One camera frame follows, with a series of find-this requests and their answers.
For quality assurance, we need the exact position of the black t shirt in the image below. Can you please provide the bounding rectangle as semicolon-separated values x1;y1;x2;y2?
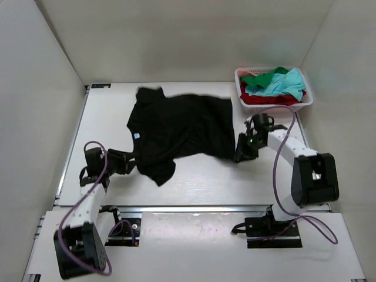
127;87;236;186

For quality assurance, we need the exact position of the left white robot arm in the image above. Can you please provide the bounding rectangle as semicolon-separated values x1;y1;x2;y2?
53;142;138;280

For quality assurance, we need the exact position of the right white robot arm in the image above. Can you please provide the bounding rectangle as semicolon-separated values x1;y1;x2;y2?
231;113;340;241

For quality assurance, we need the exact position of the red t shirt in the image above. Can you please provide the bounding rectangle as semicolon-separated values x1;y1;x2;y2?
240;82;301;106

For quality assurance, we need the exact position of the white plastic laundry basket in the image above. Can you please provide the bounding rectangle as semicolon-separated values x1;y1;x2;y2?
234;66;314;115

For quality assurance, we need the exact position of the green t shirt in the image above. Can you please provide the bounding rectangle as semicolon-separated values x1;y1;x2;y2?
240;67;289;88

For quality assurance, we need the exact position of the pink t shirt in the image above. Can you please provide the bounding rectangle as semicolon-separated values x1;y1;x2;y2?
236;69;258;78

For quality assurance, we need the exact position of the teal t shirt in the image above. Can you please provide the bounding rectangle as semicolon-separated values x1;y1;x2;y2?
246;68;306;101

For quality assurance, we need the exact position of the blue label sticker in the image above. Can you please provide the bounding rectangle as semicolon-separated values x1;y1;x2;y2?
90;83;111;89

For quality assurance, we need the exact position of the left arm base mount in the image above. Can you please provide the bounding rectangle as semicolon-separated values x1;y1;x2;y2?
100;205;142;247

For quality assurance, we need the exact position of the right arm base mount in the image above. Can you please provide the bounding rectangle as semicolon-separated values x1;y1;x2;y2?
231;206;303;249

